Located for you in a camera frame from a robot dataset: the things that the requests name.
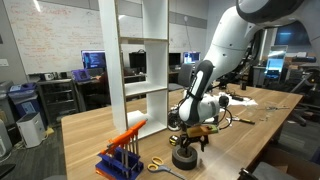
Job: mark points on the orange blue tool rack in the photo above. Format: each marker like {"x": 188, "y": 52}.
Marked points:
{"x": 120, "y": 160}

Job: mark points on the blue recycling bin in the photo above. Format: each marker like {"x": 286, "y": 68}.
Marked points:
{"x": 25, "y": 98}

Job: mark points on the computer monitor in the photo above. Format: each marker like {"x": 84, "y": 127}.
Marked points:
{"x": 93, "y": 59}

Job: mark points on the white air purifier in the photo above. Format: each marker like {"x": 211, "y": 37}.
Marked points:
{"x": 31, "y": 129}

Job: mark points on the grey tape roll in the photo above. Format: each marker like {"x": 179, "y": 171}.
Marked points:
{"x": 184, "y": 158}

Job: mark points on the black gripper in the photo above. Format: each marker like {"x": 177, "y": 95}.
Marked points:
{"x": 185, "y": 140}

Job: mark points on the yellow handled scissors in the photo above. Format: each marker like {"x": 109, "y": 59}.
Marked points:
{"x": 158, "y": 165}

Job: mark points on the grey office chair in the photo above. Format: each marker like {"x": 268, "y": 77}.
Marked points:
{"x": 183, "y": 77}

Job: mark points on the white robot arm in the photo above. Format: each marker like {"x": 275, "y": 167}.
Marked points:
{"x": 236, "y": 28}

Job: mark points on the white wooden shelf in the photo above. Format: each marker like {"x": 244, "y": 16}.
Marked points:
{"x": 147, "y": 98}

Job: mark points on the black yellow tape measure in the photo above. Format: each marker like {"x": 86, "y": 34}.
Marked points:
{"x": 174, "y": 140}

